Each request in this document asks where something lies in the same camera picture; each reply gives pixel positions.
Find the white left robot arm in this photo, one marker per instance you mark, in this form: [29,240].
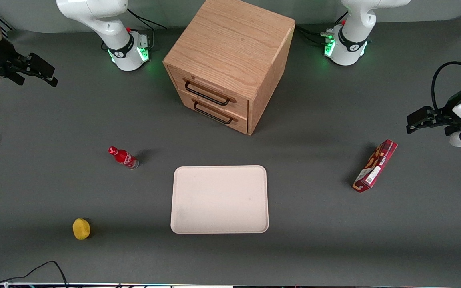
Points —
[352,36]

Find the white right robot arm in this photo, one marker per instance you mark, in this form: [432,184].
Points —
[110,24]

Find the beige plastic tray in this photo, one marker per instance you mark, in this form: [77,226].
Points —
[219,199]

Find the yellow lemon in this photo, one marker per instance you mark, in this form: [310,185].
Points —
[81,228]

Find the red cookie box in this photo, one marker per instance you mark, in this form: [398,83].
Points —
[375,165]

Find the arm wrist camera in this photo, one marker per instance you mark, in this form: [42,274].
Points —
[420,116]
[41,65]

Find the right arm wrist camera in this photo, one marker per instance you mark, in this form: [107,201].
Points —
[41,65]

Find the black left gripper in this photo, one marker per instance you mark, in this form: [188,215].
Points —
[447,112]

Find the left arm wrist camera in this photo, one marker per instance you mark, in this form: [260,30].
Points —
[420,116]

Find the red soda bottle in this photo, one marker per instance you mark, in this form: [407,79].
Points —
[124,157]

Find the oak wooden drawer cabinet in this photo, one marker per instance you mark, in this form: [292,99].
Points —
[230,40]

